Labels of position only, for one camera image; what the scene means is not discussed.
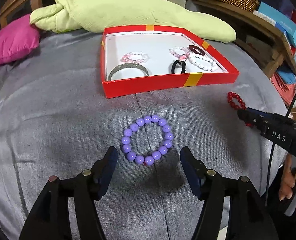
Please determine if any pink clear bead bracelet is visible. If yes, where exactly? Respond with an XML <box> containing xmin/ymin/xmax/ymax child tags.
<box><xmin>169</xmin><ymin>46</ymin><xmax>191</xmax><ymax>62</ymax></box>

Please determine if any white and pink bead bracelet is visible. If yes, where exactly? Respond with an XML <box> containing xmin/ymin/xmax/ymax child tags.
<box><xmin>122</xmin><ymin>51</ymin><xmax>149</xmax><ymax>64</ymax></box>

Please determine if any black hair tie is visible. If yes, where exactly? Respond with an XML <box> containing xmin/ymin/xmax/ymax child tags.
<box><xmin>168</xmin><ymin>59</ymin><xmax>187</xmax><ymax>75</ymax></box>

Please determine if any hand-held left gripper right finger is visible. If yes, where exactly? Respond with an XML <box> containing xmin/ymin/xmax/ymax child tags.
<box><xmin>180</xmin><ymin>146</ymin><xmax>279</xmax><ymax>240</ymax></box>

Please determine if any magenta pillow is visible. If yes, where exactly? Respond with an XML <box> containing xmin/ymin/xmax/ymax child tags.
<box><xmin>0</xmin><ymin>14</ymin><xmax>41</xmax><ymax>69</ymax></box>

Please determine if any grey blanket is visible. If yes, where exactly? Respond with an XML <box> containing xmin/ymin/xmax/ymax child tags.
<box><xmin>0</xmin><ymin>30</ymin><xmax>296</xmax><ymax>240</ymax></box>

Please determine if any stack of coral and blue fabric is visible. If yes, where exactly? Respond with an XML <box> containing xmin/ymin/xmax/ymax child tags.
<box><xmin>271</xmin><ymin>67</ymin><xmax>296</xmax><ymax>106</ymax></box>

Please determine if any red shallow box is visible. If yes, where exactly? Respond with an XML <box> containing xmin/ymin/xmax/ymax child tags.
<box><xmin>101</xmin><ymin>24</ymin><xmax>240</xmax><ymax>99</ymax></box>

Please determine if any purple bead bracelet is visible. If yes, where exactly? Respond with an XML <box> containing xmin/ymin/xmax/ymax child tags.
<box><xmin>121</xmin><ymin>114</ymin><xmax>174</xmax><ymax>166</ymax></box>

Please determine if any silver metal bangle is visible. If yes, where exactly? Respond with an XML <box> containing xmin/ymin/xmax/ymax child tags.
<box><xmin>110</xmin><ymin>64</ymin><xmax>150</xmax><ymax>81</ymax></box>

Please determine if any blue cardboard box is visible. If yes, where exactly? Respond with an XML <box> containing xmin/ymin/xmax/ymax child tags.
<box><xmin>258</xmin><ymin>2</ymin><xmax>296</xmax><ymax>44</ymax></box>

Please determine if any person's right hand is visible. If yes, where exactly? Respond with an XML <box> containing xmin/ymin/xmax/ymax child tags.
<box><xmin>278</xmin><ymin>154</ymin><xmax>296</xmax><ymax>202</ymax></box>

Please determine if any wooden bench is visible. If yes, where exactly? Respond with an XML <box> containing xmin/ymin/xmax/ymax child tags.
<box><xmin>188</xmin><ymin>0</ymin><xmax>296</xmax><ymax>79</ymax></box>

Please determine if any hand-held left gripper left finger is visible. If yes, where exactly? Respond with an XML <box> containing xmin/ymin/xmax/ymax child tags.
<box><xmin>18</xmin><ymin>146</ymin><xmax>118</xmax><ymax>240</ymax></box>

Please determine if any black cable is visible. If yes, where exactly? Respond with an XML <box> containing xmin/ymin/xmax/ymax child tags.
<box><xmin>266</xmin><ymin>86</ymin><xmax>296</xmax><ymax>190</ymax></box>

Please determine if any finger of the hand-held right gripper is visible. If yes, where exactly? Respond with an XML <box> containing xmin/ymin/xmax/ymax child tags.
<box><xmin>237</xmin><ymin>107</ymin><xmax>271</xmax><ymax>131</ymax></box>

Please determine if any red bead bracelet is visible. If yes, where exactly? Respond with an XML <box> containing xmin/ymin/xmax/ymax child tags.
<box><xmin>227</xmin><ymin>91</ymin><xmax>254</xmax><ymax>128</ymax></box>

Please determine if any dark red ring bangle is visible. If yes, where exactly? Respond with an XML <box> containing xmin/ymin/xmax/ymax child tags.
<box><xmin>189</xmin><ymin>44</ymin><xmax>206</xmax><ymax>55</ymax></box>

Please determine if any light green blanket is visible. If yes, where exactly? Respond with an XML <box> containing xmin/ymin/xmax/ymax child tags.
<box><xmin>29</xmin><ymin>0</ymin><xmax>236</xmax><ymax>43</ymax></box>

